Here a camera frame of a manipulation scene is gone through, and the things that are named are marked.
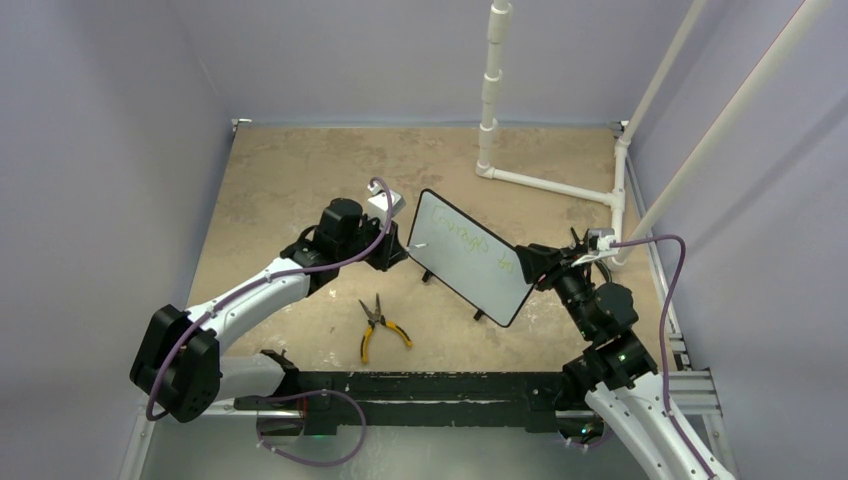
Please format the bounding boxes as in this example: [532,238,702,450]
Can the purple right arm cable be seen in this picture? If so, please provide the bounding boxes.
[609,235,717,480]

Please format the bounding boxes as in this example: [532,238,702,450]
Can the black-framed whiteboard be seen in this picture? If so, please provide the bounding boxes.
[407,189,532,328]

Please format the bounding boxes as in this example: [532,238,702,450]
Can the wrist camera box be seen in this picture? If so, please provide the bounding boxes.
[364,185,406,226]
[571,228,619,266]

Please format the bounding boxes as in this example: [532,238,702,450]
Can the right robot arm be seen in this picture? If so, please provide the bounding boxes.
[515,232,734,479]

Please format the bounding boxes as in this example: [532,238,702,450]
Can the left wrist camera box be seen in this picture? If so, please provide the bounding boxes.
[364,185,406,226]

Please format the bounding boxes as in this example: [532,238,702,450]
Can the white PVC pipe frame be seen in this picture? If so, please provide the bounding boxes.
[475,0,833,270]

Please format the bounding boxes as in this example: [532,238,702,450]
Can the yellow-handled pliers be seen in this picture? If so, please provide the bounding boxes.
[357,293,414,366]

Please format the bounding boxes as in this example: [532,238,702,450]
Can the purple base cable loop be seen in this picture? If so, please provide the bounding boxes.
[255,390,368,469]

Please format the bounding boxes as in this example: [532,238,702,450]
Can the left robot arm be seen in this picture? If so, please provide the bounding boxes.
[129,191,408,423]

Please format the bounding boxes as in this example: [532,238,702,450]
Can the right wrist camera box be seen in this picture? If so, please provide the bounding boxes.
[571,228,619,266]

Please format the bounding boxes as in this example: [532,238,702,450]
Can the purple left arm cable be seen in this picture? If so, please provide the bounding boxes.
[145,176,395,423]

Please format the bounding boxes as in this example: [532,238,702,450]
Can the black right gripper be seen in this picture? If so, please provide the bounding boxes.
[514,243,595,338]

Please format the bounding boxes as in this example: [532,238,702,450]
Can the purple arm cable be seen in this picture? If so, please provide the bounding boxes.
[609,235,717,480]
[145,176,395,423]

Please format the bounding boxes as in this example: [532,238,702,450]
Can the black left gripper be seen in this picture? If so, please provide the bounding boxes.
[337,213,407,272]

